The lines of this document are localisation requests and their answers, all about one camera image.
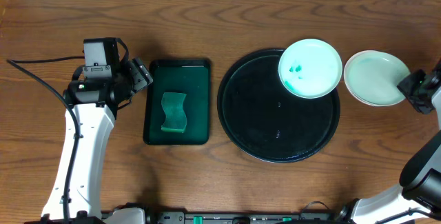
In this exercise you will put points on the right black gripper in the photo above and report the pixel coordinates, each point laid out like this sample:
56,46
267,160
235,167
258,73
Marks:
404,87

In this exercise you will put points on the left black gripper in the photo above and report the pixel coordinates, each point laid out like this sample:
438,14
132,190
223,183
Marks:
140,74

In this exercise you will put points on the green wavy sponge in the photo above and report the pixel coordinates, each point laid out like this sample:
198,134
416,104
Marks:
172,104

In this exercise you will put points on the pale green plate bottom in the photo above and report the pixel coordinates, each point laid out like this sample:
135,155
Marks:
372,77

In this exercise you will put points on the pale green plate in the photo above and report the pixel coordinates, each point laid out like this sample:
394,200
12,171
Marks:
310,68
372,77

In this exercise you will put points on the white plate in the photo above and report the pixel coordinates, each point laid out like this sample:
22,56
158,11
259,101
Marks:
351,94

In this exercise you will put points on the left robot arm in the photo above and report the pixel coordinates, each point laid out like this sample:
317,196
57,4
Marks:
93,97

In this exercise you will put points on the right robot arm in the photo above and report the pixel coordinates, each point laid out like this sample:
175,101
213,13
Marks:
418,193

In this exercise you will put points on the rectangular green tray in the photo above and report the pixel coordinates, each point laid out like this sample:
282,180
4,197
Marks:
191,77

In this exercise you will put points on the round black tray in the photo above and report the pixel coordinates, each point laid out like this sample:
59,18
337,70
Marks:
265,120

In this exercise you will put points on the pale green plate top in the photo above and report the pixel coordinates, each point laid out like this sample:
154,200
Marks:
310,68

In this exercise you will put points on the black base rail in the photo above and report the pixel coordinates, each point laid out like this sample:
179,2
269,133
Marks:
236,218

